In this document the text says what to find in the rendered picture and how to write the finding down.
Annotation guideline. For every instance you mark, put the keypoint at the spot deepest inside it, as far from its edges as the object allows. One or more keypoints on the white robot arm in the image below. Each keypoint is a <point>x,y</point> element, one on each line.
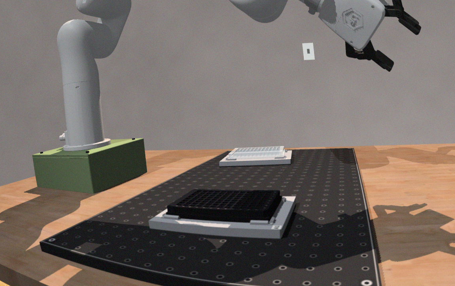
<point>80,42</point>

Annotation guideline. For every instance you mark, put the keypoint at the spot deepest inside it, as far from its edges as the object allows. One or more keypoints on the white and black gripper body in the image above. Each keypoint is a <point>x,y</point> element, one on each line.
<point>355,21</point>

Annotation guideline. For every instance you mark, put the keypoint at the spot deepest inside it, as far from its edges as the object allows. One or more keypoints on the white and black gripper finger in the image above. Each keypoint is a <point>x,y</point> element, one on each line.
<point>368,53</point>
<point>405,19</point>

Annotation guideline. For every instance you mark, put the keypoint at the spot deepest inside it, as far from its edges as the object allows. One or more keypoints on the black perforated breadboard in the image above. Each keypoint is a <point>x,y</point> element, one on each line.
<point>328,240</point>

